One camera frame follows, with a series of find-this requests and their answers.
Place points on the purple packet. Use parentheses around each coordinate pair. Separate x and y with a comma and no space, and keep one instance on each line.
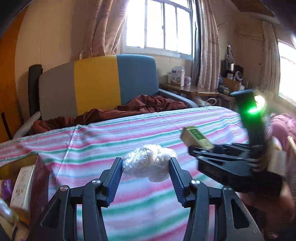
(5,187)

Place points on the white cardboard box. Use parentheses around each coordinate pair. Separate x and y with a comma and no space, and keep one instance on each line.
(23,187)

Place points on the wooden wardrobe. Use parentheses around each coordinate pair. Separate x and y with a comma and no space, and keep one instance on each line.
(9,81)

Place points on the person's right hand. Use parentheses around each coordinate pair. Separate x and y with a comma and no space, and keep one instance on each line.
(288,194)

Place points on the window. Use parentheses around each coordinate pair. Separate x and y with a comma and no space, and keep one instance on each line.
(159,25)
(288,69)

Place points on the grey yellow blue sofa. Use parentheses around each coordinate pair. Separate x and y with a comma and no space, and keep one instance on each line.
(97,85)

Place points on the pink fuzzy cloth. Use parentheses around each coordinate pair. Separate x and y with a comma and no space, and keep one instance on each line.
(283,127)

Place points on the maroon cloth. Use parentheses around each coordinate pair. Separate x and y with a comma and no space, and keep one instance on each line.
(138,104)

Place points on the white blue carton box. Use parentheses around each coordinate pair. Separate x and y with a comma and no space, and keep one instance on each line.
(178,75)

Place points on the beige curtain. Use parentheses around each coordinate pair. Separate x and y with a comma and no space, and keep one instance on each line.
(104,27)
(207,46)
(270,58)

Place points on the striped tablecloth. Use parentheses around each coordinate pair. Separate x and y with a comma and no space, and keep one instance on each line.
(143,129)

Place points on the wooden side table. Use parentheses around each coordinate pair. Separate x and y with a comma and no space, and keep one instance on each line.
(192,90)

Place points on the pale purple cup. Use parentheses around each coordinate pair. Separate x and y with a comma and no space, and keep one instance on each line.
(187,81)

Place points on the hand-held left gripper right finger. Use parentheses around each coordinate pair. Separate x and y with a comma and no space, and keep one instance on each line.
(178,185)

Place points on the brown cardboard box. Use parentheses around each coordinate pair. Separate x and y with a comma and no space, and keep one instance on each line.
(231,84)

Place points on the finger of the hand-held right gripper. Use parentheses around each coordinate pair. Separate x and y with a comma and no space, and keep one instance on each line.
(219,151)
(226,170)

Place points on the rectangular gold tin box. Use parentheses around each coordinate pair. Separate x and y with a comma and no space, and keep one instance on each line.
(42,180)

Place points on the small green white box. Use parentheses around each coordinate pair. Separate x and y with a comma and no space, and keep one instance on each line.
(196,138)

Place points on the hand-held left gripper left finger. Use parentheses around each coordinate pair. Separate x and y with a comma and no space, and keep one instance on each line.
(114,185)

